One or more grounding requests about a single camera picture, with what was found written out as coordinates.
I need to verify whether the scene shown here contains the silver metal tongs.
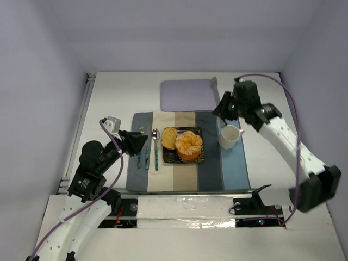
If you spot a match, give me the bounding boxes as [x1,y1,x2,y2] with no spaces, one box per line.
[209,76,227,128]

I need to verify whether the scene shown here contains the yellow bread slice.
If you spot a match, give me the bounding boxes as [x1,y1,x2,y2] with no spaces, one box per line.
[161,127,178,150]

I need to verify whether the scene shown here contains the round orange bundt cake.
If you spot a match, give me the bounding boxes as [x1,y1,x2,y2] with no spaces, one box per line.
[175,131,203,160]

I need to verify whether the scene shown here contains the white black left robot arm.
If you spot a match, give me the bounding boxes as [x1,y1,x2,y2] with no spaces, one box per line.
[27,130,148,260]

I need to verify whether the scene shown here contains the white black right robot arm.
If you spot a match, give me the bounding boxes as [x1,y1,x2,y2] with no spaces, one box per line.
[213,77,341,213]

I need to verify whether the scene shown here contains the white ceramic mug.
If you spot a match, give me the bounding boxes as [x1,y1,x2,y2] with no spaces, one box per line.
[218,125,245,150]

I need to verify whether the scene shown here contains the lavender plastic tray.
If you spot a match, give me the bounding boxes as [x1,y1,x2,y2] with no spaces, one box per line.
[160,79,216,112]

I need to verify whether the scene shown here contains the black floral square plate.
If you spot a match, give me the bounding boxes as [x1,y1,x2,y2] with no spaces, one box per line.
[163,127,204,164]

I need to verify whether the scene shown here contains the striped cloth placemat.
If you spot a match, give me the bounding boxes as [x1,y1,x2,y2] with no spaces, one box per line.
[126,111,250,192]

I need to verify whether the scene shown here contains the foil covered white panel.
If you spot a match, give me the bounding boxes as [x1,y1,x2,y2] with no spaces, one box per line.
[136,196,235,229]

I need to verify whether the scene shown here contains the fork with teal handle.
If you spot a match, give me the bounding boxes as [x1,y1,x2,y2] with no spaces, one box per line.
[136,126,145,170]

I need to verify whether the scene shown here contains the spoon with teal handle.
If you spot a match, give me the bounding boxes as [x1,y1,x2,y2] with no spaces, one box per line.
[152,128,160,171]

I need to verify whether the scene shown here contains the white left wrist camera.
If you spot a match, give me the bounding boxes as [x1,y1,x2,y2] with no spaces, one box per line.
[102,116,121,136]

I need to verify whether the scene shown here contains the knife with teal handle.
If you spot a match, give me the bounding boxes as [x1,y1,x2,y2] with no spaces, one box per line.
[145,146,150,170]

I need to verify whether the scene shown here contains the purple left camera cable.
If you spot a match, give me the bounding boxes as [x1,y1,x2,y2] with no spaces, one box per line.
[27,119,125,260]

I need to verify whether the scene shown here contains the purple camera cable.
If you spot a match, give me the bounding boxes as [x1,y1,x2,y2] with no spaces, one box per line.
[235,73,302,226]
[27,119,125,260]

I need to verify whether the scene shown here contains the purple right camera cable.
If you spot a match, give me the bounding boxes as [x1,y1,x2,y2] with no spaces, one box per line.
[235,73,302,226]

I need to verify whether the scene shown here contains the aluminium frame rail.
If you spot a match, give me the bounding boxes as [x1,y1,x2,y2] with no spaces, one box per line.
[56,73,96,195]

